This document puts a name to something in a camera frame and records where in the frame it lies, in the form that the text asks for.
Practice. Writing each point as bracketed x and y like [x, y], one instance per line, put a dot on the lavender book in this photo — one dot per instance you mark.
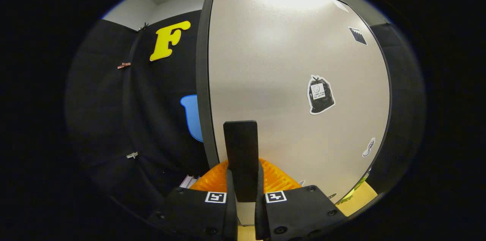
[189, 181]

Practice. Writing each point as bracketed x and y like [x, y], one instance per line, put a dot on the beige shoe cabinet door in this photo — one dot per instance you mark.
[273, 62]

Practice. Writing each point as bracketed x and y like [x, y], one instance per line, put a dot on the grey shoe cabinet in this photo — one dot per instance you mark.
[202, 81]

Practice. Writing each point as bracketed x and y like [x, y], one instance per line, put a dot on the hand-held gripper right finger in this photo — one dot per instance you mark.
[259, 218]

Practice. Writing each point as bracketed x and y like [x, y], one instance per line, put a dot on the reddish clip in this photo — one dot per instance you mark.
[124, 65]

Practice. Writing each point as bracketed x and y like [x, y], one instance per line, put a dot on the white clip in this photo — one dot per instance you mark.
[132, 155]

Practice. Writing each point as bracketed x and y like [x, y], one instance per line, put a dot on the black backdrop cloth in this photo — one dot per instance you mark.
[106, 119]

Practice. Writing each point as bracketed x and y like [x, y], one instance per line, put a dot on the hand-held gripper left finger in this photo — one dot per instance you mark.
[231, 218]

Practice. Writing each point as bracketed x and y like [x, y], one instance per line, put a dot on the small dark clip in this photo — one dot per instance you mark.
[143, 27]

